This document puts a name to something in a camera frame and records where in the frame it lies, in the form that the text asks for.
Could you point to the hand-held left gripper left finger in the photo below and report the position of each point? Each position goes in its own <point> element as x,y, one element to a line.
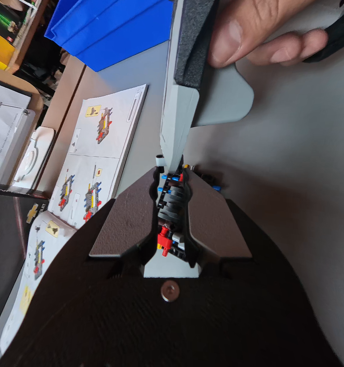
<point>123,226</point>

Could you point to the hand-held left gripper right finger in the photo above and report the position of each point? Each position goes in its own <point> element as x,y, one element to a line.
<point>218,229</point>

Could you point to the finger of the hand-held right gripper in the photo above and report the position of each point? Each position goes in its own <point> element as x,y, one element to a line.
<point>177,120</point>

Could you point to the grey T-shaped lego beam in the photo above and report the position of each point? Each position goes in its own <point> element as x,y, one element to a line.
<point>160,162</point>

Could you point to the lego engine frame assembly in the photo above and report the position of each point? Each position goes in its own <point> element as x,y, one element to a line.
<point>172,200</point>

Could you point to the lego instruction booklet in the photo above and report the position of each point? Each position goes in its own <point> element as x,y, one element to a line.
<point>103,129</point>

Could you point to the black lego set box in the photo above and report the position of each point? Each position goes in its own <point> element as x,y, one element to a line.
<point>3,243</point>

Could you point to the person's right hand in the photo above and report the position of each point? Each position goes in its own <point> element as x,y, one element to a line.
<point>261,17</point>

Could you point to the blue plastic storage bin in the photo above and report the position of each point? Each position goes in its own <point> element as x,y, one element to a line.
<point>109,28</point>

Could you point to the paper sign in acrylic holder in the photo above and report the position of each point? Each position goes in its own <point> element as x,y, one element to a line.
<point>3,129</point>

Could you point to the wooden storage shelf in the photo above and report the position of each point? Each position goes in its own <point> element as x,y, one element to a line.
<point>31,31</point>

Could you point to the yellow box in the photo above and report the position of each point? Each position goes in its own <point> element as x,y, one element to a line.
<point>1,48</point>

